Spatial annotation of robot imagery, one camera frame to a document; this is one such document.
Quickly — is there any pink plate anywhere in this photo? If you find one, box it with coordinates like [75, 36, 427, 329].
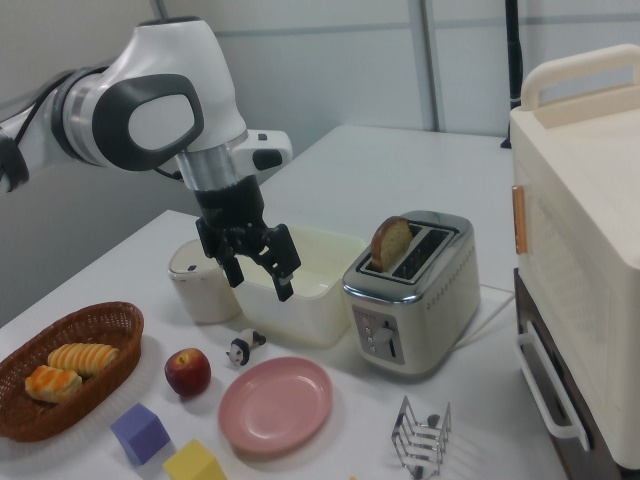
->
[217, 356, 335, 452]

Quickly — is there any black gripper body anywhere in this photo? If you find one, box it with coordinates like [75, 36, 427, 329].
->
[192, 175, 269, 261]

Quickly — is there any striped orange pastry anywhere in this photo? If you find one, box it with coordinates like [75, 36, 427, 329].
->
[24, 364, 83, 404]
[47, 342, 121, 378]

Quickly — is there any brown wicker basket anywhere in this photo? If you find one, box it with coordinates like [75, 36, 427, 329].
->
[0, 300, 146, 443]

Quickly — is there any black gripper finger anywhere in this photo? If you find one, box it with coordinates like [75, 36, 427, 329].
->
[218, 248, 247, 290]
[255, 223, 303, 303]

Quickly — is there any purple foam cube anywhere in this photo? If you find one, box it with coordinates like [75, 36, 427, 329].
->
[110, 402, 172, 467]

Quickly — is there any small cream lidded bin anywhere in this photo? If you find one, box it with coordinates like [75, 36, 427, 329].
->
[167, 237, 242, 325]

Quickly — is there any metal toast rack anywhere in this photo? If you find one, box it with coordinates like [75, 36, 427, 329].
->
[390, 395, 453, 480]

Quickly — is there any brown cabinet with white handles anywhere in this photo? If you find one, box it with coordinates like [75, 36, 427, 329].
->
[513, 267, 625, 480]

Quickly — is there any cream chrome two-slot toaster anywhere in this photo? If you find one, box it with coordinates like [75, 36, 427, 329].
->
[341, 209, 482, 384]

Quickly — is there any panda figurine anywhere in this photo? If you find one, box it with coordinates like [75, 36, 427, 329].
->
[225, 328, 267, 371]

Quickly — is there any red apple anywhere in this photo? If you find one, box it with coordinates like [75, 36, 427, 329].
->
[164, 348, 213, 398]

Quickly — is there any black pole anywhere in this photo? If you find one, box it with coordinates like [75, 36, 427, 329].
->
[500, 0, 524, 149]

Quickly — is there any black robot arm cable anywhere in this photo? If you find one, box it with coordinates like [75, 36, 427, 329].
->
[0, 82, 69, 194]

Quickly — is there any yellow foam cube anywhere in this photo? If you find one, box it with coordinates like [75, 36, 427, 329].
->
[162, 439, 224, 480]

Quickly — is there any white open plastic box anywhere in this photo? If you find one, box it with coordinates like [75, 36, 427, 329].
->
[232, 224, 368, 348]

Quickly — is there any white toaster cable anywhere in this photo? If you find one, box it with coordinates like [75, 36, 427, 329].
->
[462, 283, 517, 349]

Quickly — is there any toasted bread slice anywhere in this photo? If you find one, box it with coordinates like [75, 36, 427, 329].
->
[370, 215, 415, 273]

